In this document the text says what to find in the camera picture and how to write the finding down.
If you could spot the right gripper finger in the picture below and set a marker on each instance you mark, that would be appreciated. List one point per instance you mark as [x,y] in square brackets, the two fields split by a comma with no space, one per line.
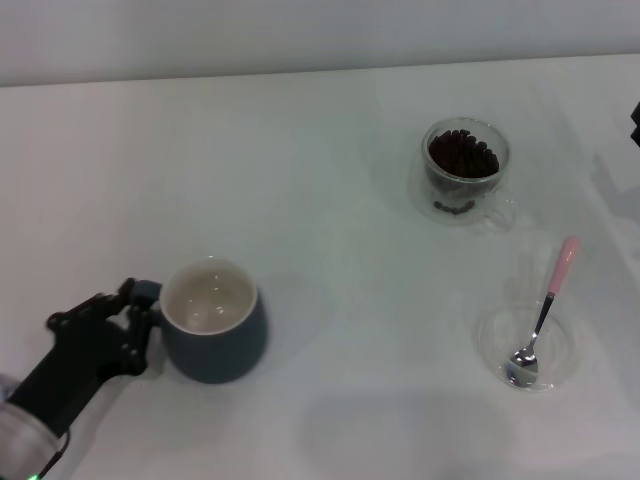
[636,125]

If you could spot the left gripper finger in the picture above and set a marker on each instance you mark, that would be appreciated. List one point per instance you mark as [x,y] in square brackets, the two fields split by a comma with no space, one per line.
[92,306]
[137,345]

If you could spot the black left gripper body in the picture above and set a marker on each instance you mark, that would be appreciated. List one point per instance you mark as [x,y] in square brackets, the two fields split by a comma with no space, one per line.
[70,370]

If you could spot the dark green ceramic mug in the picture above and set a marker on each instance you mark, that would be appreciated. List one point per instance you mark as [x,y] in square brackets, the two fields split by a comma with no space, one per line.
[220,357]

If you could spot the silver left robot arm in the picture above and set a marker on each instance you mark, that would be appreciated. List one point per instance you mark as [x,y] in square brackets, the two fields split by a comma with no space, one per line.
[20,440]

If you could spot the pile of coffee beans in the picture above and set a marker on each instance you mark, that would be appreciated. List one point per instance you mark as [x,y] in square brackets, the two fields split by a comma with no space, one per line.
[462,155]

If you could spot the clear glass saucer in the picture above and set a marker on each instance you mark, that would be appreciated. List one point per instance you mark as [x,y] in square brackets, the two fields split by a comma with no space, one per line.
[560,350]

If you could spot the clear double-wall glass cup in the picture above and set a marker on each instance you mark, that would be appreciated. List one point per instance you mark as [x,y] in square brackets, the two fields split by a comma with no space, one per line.
[422,200]

